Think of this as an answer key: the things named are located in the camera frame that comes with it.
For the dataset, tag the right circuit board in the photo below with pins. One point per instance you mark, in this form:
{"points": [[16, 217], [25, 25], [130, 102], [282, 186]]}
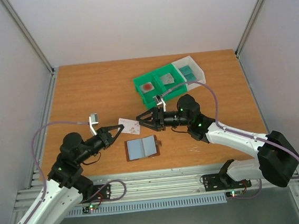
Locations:
{"points": [[234, 194]]}

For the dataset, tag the aluminium frame post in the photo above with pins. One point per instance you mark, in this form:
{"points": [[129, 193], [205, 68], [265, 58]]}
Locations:
{"points": [[7, 5], [249, 25]]}

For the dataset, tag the left aluminium frame post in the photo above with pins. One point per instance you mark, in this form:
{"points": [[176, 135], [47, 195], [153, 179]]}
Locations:
{"points": [[7, 5]]}

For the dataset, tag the green middle bin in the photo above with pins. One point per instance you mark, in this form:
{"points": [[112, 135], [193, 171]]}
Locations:
{"points": [[159, 75]]}

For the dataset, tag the green left bin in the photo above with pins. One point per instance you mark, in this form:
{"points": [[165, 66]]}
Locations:
{"points": [[148, 97]]}

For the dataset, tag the teal card in white bin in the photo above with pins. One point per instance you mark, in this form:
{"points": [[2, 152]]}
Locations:
{"points": [[190, 77]]}

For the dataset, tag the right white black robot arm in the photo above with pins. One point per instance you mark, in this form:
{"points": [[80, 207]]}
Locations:
{"points": [[273, 157]]}

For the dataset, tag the circuit board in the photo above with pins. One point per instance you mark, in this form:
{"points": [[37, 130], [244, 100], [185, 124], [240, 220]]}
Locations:
{"points": [[234, 194], [91, 208]]}

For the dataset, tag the right aluminium frame post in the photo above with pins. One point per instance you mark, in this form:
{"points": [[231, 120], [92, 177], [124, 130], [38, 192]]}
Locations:
{"points": [[249, 25]]}

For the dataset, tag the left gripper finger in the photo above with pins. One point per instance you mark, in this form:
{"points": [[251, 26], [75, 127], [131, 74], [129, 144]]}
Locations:
{"points": [[114, 134], [118, 127]]}

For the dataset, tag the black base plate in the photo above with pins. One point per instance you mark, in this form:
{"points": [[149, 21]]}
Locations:
{"points": [[98, 192], [214, 182]]}

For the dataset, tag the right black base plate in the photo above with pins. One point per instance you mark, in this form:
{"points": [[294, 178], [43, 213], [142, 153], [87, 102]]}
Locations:
{"points": [[214, 182]]}

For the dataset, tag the left circuit board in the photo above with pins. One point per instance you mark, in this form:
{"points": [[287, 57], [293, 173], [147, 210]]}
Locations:
{"points": [[91, 208]]}

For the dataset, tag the grey slotted cable duct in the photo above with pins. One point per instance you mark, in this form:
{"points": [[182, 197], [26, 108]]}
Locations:
{"points": [[147, 205]]}

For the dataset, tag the white card with red print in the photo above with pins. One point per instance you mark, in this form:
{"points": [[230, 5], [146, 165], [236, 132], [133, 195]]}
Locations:
{"points": [[167, 79]]}

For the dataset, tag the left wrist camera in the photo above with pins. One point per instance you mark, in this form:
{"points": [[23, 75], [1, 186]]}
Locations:
{"points": [[93, 122]]}

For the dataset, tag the white bin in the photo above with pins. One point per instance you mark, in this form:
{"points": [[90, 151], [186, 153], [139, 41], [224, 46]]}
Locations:
{"points": [[196, 69]]}

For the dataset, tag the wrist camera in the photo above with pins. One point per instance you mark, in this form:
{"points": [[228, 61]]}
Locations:
{"points": [[159, 101], [93, 122]]}

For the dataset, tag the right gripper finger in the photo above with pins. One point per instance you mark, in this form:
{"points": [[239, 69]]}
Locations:
{"points": [[152, 124], [147, 114]]}

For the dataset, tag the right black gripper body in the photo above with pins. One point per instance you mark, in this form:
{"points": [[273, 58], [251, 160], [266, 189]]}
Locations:
{"points": [[159, 119]]}

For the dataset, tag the green bin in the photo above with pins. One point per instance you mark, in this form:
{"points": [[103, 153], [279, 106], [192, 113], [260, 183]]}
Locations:
{"points": [[148, 97], [159, 75]]}

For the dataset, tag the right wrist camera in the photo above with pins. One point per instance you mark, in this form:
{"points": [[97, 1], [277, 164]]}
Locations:
{"points": [[159, 101]]}

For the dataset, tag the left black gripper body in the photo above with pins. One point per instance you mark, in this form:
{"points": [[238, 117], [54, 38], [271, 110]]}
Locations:
{"points": [[105, 140]]}

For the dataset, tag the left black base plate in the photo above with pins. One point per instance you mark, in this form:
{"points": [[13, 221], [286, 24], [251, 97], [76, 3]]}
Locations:
{"points": [[98, 192]]}

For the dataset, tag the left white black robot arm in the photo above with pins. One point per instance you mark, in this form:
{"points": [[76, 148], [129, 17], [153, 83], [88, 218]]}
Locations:
{"points": [[66, 186]]}

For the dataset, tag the grey card with red dot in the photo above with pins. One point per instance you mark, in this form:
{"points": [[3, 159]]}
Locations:
{"points": [[146, 88]]}

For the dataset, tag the aluminium front rail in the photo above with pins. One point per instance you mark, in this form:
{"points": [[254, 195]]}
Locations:
{"points": [[142, 185]]}

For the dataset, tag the brown leather card holder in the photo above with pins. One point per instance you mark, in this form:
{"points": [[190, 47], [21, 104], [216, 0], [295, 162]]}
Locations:
{"points": [[142, 148]]}

